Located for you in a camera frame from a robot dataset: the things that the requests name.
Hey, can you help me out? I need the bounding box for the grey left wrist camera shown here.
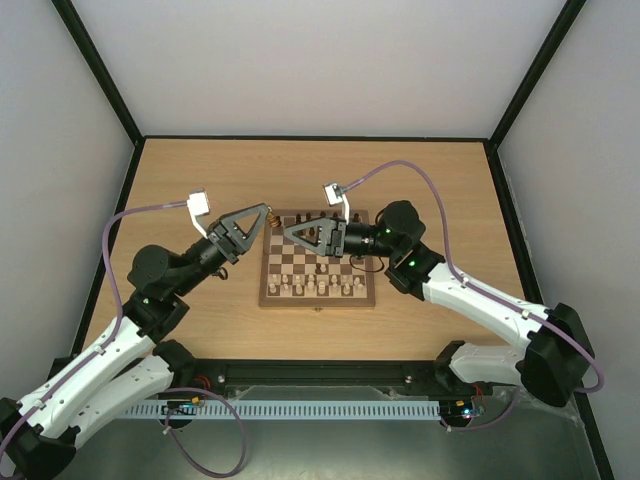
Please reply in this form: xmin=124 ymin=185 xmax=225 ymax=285
xmin=186 ymin=189 xmax=211 ymax=238

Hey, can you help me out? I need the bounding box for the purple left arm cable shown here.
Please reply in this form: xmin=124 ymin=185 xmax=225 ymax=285
xmin=0 ymin=199 xmax=247 ymax=476

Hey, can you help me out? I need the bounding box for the wooden chess board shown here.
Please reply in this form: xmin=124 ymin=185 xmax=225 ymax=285
xmin=258 ymin=209 xmax=375 ymax=310

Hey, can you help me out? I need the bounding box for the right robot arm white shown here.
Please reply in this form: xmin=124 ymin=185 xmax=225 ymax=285
xmin=284 ymin=200 xmax=594 ymax=407

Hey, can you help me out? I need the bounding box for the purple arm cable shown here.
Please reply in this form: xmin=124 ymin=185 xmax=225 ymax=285
xmin=339 ymin=159 xmax=605 ymax=432
xmin=0 ymin=199 xmax=247 ymax=476

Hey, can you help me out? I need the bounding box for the dark knight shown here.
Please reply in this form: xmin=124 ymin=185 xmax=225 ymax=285
xmin=266 ymin=208 xmax=281 ymax=228

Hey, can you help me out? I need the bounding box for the black frame post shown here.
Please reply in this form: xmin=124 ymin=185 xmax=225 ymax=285
xmin=487 ymin=0 xmax=589 ymax=146
xmin=49 ymin=0 xmax=144 ymax=146

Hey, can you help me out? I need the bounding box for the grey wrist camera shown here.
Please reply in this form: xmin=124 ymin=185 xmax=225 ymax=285
xmin=323 ymin=182 xmax=350 ymax=222
xmin=186 ymin=189 xmax=211 ymax=238

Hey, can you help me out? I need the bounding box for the black frame post right rear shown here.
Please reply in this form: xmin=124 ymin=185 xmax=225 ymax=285
xmin=487 ymin=0 xmax=589 ymax=146

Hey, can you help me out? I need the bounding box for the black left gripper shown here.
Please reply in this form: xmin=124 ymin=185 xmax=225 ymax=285
xmin=174 ymin=203 xmax=270 ymax=296

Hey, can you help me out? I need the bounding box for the light blue cable duct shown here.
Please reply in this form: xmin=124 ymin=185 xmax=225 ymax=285
xmin=119 ymin=400 xmax=441 ymax=421

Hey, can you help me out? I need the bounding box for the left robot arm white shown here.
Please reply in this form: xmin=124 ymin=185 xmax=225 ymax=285
xmin=1 ymin=203 xmax=271 ymax=479

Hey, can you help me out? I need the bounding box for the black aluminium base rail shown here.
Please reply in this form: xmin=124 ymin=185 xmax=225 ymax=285
xmin=189 ymin=358 xmax=581 ymax=396

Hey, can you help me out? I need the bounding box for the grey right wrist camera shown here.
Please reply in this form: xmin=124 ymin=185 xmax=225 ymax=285
xmin=323 ymin=182 xmax=350 ymax=222

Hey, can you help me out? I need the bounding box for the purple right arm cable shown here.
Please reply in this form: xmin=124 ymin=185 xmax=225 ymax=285
xmin=339 ymin=159 xmax=605 ymax=432

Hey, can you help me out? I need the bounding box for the black frame post left rear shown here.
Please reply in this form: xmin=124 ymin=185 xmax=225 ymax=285
xmin=49 ymin=0 xmax=144 ymax=146

